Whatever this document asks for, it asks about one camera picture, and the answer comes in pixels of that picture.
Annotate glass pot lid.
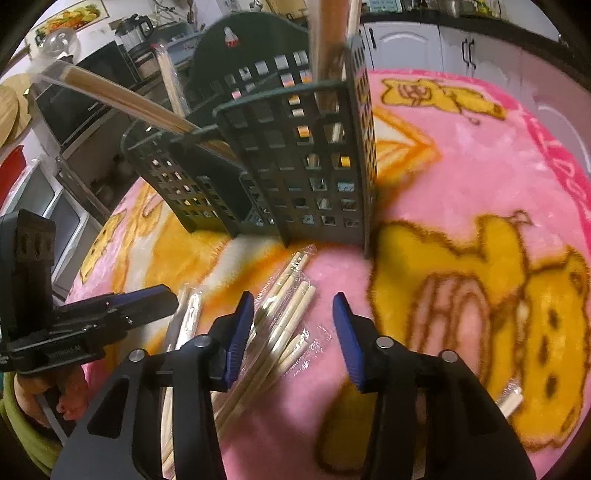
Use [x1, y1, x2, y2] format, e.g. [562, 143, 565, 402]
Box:
[38, 27, 78, 60]

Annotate pile of chopsticks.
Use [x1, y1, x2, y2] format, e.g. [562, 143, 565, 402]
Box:
[159, 249, 319, 467]

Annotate person's left forearm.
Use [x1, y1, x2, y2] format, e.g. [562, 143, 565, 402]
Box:
[0, 369, 63, 478]

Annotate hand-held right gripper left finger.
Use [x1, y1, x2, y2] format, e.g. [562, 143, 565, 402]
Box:
[51, 291, 257, 480]

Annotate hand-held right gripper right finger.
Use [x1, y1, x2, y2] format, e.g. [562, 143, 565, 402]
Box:
[332, 292, 539, 480]

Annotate red plastic container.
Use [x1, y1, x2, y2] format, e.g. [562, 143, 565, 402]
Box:
[0, 144, 25, 204]

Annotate person's left hand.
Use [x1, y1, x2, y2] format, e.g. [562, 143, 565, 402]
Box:
[13, 367, 89, 430]

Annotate glossy side base cabinets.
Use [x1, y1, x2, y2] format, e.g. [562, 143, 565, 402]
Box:
[442, 25, 591, 153]

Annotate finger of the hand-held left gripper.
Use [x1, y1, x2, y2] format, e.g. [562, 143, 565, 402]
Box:
[54, 284, 180, 332]

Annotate black perforated utensil holder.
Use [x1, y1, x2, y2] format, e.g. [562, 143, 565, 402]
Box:
[121, 14, 379, 259]

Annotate black kitchen countertop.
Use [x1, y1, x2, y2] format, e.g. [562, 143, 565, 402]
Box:
[360, 0, 591, 51]

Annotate light blue plastic box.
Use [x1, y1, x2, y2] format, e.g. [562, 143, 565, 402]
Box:
[168, 32, 197, 54]

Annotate white base cabinet door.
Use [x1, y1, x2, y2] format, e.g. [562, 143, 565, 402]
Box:
[362, 21, 443, 77]

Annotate white plastic drawer unit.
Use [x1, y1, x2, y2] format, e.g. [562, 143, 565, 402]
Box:
[0, 154, 100, 301]

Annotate pink bear printed blanket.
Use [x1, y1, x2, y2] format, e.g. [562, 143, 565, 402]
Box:
[65, 68, 591, 480]

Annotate black microwave oven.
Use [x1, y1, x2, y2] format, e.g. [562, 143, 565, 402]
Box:
[34, 41, 139, 148]

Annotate round wooden board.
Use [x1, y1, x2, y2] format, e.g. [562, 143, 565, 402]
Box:
[0, 73, 34, 148]

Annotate fruit wall poster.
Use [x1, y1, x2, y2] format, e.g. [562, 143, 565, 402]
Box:
[33, 1, 105, 35]

